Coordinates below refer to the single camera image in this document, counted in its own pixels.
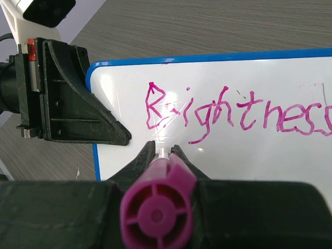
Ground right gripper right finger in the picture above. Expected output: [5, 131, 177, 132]
[171, 145, 331, 248]

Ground blue framed whiteboard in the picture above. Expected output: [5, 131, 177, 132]
[86, 48, 331, 200]

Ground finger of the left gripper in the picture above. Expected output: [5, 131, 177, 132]
[36, 38, 132, 146]

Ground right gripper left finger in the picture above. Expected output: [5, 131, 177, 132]
[1, 141, 156, 248]

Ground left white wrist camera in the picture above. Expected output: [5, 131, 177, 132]
[1, 0, 76, 45]

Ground white marker magenta cap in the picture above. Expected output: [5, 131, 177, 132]
[120, 154, 197, 248]

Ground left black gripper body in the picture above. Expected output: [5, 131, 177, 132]
[1, 43, 46, 137]

